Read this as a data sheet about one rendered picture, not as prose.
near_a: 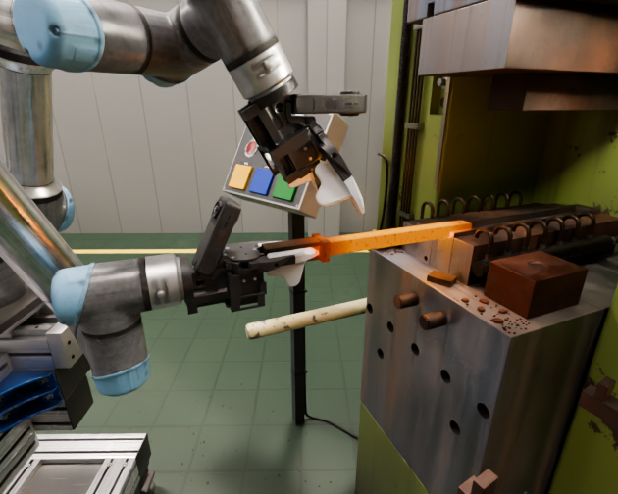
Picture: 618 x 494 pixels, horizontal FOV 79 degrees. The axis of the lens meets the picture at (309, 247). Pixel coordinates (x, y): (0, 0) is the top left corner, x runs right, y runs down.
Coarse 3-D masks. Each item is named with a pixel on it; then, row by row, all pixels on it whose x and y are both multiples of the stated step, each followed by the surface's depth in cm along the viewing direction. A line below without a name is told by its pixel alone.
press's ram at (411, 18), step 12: (420, 0) 68; (432, 0) 65; (444, 0) 63; (456, 0) 61; (468, 0) 58; (480, 0) 57; (588, 0) 56; (600, 0) 56; (612, 0) 56; (408, 12) 71; (420, 12) 68; (432, 12) 67; (444, 12) 63; (420, 24) 73
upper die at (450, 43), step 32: (512, 0) 52; (544, 0) 53; (576, 0) 55; (448, 32) 63; (480, 32) 57; (512, 32) 53; (544, 32) 55; (576, 32) 57; (608, 32) 60; (448, 64) 64; (480, 64) 58; (512, 64) 55; (544, 64) 57; (576, 64) 60; (608, 64) 62
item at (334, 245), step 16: (432, 224) 70; (448, 224) 70; (464, 224) 71; (288, 240) 60; (304, 240) 60; (320, 240) 60; (336, 240) 61; (352, 240) 62; (368, 240) 63; (384, 240) 64; (400, 240) 66; (416, 240) 67; (320, 256) 60
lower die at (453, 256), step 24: (456, 216) 86; (480, 216) 82; (504, 216) 79; (552, 216) 79; (600, 216) 81; (432, 240) 74; (456, 240) 68; (480, 240) 67; (504, 240) 67; (552, 240) 73; (432, 264) 75; (456, 264) 69
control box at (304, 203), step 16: (336, 128) 102; (240, 144) 119; (256, 144) 114; (336, 144) 103; (240, 160) 117; (256, 160) 113; (320, 160) 100; (240, 192) 114; (272, 192) 106; (304, 192) 99; (288, 208) 102; (304, 208) 100
